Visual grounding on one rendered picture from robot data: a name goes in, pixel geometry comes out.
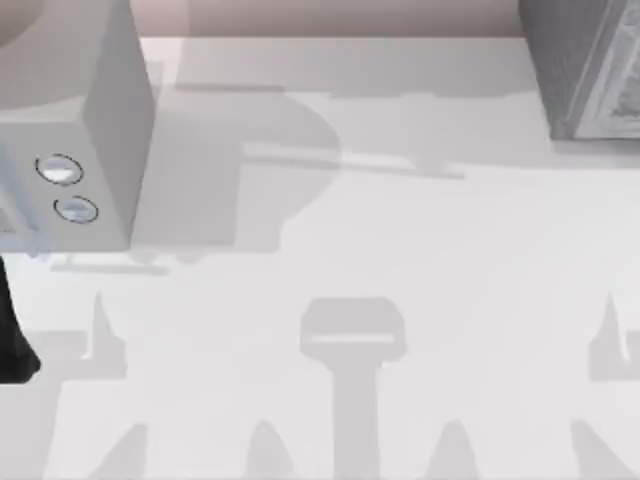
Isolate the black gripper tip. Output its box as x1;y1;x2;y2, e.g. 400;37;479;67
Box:
0;254;42;386

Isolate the pale microwave oven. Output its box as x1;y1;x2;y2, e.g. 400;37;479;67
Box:
0;0;156;255

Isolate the grey cabinet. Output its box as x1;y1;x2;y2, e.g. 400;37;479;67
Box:
517;0;640;142

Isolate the round microwave knob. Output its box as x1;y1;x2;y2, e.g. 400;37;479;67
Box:
52;194;100;225
34;153;85;187

